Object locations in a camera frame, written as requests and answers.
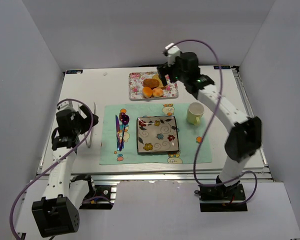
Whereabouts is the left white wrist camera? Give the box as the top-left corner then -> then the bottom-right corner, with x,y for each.
57,103 -> 76,112

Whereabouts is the yellow mug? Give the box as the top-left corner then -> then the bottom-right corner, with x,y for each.
186,102 -> 205,126

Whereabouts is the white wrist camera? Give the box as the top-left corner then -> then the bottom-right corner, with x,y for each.
57,103 -> 76,112
162,42 -> 181,67

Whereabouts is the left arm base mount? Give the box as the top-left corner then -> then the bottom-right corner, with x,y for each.
69,174 -> 114,210

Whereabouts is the left round orange bun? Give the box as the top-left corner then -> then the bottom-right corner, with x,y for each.
142,86 -> 153,99

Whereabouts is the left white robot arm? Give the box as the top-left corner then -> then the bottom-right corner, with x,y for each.
31,102 -> 99,238

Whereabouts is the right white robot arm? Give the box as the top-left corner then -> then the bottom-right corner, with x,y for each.
157,47 -> 262,187

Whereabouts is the light green placemat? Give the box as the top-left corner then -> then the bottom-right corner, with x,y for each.
99,103 -> 212,166

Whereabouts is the square floral plate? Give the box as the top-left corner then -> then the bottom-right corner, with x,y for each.
136,115 -> 180,155

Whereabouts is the sliced bread loaf piece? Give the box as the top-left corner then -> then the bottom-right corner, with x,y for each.
152,74 -> 167,90

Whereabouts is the floral serving tray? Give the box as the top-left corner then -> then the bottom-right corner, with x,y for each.
128,71 -> 179,101

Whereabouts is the brown muffin bread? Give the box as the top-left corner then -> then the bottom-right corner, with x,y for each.
143,78 -> 159,89

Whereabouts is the right round orange bun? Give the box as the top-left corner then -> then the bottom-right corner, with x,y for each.
152,87 -> 164,98

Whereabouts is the round orange bun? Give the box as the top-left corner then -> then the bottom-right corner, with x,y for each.
142,86 -> 153,99
152,87 -> 164,98

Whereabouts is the iridescent purple spoon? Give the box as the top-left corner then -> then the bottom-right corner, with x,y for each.
119,113 -> 130,152

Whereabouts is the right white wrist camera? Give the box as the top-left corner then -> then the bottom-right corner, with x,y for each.
162,42 -> 181,67

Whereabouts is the iridescent purple knife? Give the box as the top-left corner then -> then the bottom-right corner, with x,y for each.
115,115 -> 121,151

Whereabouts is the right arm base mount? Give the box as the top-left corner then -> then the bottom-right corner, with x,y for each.
194,177 -> 248,213

